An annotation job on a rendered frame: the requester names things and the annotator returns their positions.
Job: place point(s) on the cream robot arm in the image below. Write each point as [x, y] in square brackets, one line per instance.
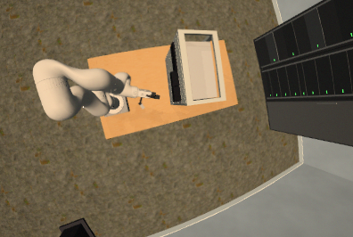
[51, 79]

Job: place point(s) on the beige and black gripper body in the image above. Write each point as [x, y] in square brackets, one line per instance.
[143, 93]

